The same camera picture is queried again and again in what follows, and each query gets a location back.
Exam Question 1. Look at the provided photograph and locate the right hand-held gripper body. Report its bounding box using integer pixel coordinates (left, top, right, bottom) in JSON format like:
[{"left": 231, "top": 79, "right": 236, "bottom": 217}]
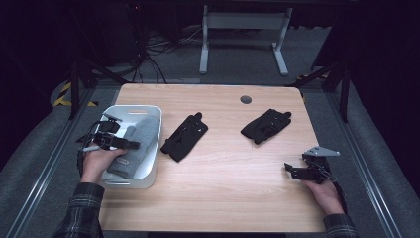
[{"left": 302, "top": 146, "right": 341, "bottom": 185}]

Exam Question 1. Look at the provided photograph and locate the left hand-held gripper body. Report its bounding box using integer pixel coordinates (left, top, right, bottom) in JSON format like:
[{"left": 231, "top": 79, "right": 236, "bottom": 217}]
[{"left": 92, "top": 113, "right": 123, "bottom": 150}]

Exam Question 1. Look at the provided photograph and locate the white plastic bin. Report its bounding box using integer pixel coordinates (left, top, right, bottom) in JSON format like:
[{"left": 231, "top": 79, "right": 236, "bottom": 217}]
[{"left": 95, "top": 104, "right": 163, "bottom": 189}]

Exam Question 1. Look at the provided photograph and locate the person's right hand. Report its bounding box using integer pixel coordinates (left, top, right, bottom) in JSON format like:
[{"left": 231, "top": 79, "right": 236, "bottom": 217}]
[{"left": 301, "top": 178, "right": 345, "bottom": 216}]

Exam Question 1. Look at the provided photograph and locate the person's left hand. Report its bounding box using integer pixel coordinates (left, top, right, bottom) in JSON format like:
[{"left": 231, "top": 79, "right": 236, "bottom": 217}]
[{"left": 80, "top": 147, "right": 129, "bottom": 184}]

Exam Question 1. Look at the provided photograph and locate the black glove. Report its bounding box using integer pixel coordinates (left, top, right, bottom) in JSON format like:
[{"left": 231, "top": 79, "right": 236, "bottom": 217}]
[
  {"left": 159, "top": 111, "right": 209, "bottom": 163},
  {"left": 240, "top": 108, "right": 293, "bottom": 146}
]

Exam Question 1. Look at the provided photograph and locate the black metal stand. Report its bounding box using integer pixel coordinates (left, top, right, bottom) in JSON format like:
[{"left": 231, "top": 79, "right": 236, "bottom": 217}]
[
  {"left": 67, "top": 58, "right": 131, "bottom": 121},
  {"left": 285, "top": 58, "right": 352, "bottom": 124}
]

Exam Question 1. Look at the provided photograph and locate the yellow black hazard tape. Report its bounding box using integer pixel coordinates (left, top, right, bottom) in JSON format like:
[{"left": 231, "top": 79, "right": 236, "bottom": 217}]
[{"left": 52, "top": 81, "right": 99, "bottom": 108}]

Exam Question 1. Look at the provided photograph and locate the left hand-held gripper cable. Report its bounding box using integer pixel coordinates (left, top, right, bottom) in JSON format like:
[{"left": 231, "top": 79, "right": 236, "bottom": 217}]
[{"left": 75, "top": 120, "right": 101, "bottom": 179}]

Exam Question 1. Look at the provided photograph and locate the bundle of black cables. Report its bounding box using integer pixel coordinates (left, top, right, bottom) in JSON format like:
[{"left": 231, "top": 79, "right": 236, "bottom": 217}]
[{"left": 130, "top": 6, "right": 206, "bottom": 84}]

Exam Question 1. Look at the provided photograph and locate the white metal desk frame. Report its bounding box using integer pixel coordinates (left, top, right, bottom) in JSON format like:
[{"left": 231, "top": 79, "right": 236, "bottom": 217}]
[{"left": 198, "top": 4, "right": 293, "bottom": 77}]

